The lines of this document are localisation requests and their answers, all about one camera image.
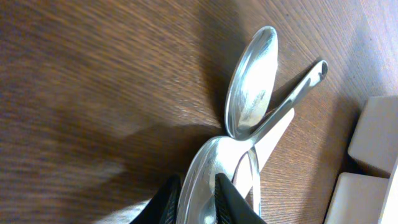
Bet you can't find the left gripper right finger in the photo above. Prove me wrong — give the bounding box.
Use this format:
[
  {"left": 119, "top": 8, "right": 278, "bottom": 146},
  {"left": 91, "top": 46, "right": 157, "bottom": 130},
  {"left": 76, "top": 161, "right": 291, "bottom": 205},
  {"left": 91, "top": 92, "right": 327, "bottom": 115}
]
[{"left": 215, "top": 173, "right": 266, "bottom": 224}]

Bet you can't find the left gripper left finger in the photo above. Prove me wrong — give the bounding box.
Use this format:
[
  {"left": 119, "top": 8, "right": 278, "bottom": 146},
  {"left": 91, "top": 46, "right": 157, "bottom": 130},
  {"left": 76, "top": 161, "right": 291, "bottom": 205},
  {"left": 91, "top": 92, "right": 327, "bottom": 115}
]
[{"left": 129, "top": 175, "right": 182, "bottom": 224}]

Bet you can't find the large steel spoon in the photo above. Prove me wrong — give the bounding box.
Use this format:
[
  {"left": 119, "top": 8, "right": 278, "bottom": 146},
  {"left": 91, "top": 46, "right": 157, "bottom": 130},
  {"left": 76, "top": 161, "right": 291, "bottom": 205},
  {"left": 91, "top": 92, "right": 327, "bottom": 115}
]
[
  {"left": 175, "top": 60, "right": 328, "bottom": 224},
  {"left": 224, "top": 25, "right": 279, "bottom": 217}
]

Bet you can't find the pink plastic knife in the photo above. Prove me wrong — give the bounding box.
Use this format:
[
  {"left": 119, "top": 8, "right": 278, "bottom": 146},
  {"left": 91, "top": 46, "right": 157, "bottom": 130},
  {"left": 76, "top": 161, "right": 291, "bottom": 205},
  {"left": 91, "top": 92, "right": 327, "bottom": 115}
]
[{"left": 233, "top": 108, "right": 295, "bottom": 198}]

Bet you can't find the white plastic cutlery tray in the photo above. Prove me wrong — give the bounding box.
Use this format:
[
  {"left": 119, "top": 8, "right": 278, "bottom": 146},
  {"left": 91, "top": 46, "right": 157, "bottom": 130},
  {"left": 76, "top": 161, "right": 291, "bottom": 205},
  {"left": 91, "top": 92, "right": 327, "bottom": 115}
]
[{"left": 325, "top": 96, "right": 397, "bottom": 223}]

